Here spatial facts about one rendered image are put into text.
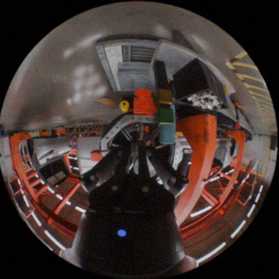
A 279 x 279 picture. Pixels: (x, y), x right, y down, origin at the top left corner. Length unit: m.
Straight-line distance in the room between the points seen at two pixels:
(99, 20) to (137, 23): 0.23
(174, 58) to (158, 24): 0.45
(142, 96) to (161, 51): 0.35
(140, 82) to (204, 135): 0.70
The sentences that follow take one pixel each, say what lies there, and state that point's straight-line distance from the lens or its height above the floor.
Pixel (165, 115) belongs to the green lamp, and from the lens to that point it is 0.19.
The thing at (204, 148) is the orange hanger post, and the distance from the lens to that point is 0.71.
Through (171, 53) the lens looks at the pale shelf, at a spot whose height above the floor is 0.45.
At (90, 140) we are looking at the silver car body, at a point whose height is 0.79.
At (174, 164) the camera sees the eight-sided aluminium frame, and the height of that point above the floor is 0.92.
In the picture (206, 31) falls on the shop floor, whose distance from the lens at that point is 0.79.
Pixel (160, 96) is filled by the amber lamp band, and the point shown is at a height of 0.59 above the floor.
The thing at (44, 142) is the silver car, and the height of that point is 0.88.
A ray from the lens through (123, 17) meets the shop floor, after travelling 0.69.
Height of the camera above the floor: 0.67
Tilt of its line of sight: 7 degrees up
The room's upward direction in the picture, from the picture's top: 180 degrees counter-clockwise
